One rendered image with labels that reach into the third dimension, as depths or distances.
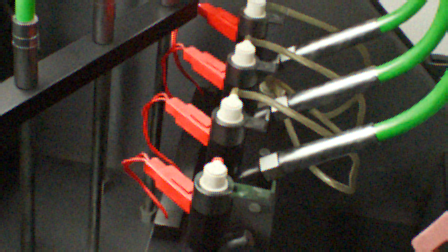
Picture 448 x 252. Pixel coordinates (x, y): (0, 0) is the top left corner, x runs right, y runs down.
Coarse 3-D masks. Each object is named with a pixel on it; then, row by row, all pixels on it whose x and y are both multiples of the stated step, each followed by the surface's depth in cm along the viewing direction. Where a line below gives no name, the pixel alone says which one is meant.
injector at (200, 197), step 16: (192, 192) 64; (208, 192) 63; (224, 192) 63; (192, 208) 65; (208, 208) 64; (224, 208) 64; (192, 224) 66; (208, 224) 65; (224, 224) 66; (192, 240) 66; (208, 240) 66; (224, 240) 67; (240, 240) 66
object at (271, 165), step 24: (24, 0) 66; (24, 24) 67; (24, 48) 68; (24, 72) 70; (432, 96) 66; (408, 120) 68; (312, 144) 71; (336, 144) 70; (360, 144) 69; (264, 168) 72; (288, 168) 72
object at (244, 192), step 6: (234, 186) 65; (240, 186) 65; (246, 186) 65; (252, 186) 65; (240, 192) 64; (246, 192) 64; (252, 192) 64; (258, 192) 64; (264, 192) 64; (228, 198) 64; (234, 198) 64; (240, 198) 64; (246, 198) 64; (252, 198) 64; (258, 198) 64; (264, 198) 64; (264, 204) 64
